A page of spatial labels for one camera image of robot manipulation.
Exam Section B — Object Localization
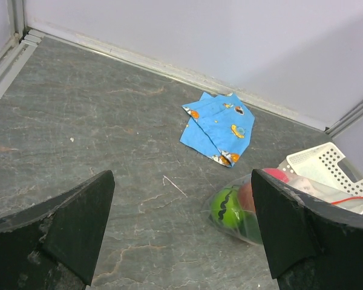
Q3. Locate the dark green avocado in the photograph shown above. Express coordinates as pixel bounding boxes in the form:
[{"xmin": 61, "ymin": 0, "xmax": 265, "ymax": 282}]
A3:
[{"xmin": 239, "ymin": 211, "xmax": 263, "ymax": 244}]

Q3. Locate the blue patterned cloth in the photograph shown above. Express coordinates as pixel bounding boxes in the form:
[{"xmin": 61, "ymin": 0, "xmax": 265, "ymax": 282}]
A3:
[{"xmin": 180, "ymin": 92, "xmax": 255, "ymax": 167}]

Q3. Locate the clear zip top bag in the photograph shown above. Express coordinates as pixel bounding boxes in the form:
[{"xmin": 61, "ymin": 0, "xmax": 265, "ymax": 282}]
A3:
[{"xmin": 203, "ymin": 168, "xmax": 363, "ymax": 245}]

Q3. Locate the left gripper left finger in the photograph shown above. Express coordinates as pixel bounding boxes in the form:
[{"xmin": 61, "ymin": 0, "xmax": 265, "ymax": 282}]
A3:
[{"xmin": 0, "ymin": 170, "xmax": 115, "ymax": 289}]

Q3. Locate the white plastic basket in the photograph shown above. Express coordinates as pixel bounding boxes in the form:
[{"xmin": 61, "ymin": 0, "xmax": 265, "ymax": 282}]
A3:
[{"xmin": 278, "ymin": 142, "xmax": 363, "ymax": 214}]

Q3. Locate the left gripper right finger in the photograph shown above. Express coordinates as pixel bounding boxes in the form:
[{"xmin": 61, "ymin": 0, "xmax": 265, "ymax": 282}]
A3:
[{"xmin": 251, "ymin": 170, "xmax": 363, "ymax": 290}]

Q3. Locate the green watermelon ball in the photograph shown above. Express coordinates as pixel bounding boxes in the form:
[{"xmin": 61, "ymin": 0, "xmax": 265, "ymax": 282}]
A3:
[{"xmin": 210, "ymin": 186, "xmax": 244, "ymax": 229}]

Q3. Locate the red apple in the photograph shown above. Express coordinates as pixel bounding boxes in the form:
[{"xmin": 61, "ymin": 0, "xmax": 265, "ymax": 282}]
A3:
[{"xmin": 263, "ymin": 168, "xmax": 290, "ymax": 183}]

